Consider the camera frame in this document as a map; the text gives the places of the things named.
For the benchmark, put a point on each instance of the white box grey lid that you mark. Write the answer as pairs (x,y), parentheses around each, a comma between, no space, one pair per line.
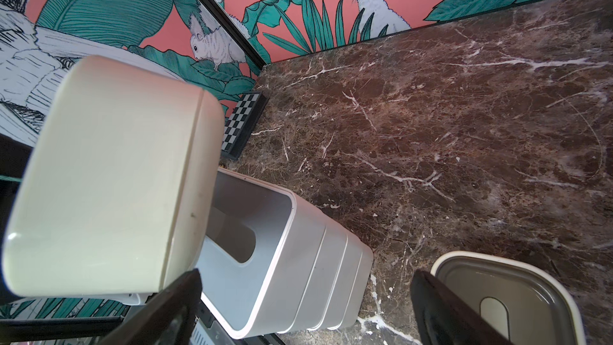
(328,290)
(261,244)

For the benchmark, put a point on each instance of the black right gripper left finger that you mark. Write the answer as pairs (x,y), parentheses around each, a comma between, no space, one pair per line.
(169,318)

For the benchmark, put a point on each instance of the cream box dark lid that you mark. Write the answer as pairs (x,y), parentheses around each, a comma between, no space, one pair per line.
(522,302)
(116,194)

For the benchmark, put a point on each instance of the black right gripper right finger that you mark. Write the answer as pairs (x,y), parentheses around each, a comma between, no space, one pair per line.
(443,318)

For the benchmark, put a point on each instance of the black white checkerboard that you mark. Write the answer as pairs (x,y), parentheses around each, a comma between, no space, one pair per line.
(242,122)

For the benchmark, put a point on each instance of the black left corner post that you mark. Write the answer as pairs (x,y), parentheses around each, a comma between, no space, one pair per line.
(218,13)

